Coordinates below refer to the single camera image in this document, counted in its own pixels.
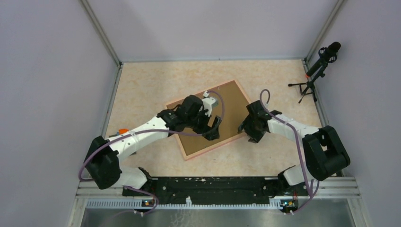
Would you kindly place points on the black microphone tripod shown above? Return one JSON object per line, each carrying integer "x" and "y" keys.
{"x": 308, "y": 88}

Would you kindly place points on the aluminium rail front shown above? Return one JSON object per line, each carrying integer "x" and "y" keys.
{"x": 331, "y": 188}

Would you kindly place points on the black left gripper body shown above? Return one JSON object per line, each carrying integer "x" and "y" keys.
{"x": 200, "y": 125}

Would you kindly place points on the brown backing board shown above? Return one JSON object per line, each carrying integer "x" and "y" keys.
{"x": 228, "y": 109}

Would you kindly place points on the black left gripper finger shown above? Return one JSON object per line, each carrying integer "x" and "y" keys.
{"x": 215, "y": 125}
{"x": 214, "y": 135}

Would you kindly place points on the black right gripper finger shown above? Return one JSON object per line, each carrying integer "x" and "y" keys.
{"x": 254, "y": 139}
{"x": 244, "y": 127}

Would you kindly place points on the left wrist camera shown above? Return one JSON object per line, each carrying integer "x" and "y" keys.
{"x": 208, "y": 103}

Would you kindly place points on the black microphone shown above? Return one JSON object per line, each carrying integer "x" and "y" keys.
{"x": 326, "y": 55}

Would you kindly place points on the colourful toy bricks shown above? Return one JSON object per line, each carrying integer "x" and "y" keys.
{"x": 122, "y": 131}

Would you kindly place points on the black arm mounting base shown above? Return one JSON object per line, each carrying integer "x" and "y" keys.
{"x": 220, "y": 190}

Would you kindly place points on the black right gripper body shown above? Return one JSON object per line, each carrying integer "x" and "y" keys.
{"x": 251, "y": 128}

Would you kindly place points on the pink wooden picture frame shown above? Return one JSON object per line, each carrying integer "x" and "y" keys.
{"x": 203, "y": 152}

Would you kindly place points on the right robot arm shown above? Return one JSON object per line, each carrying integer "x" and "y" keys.
{"x": 320, "y": 150}

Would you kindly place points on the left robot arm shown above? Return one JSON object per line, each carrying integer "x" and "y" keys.
{"x": 189, "y": 118}

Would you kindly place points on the white cable duct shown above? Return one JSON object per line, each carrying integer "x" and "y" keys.
{"x": 147, "y": 204}

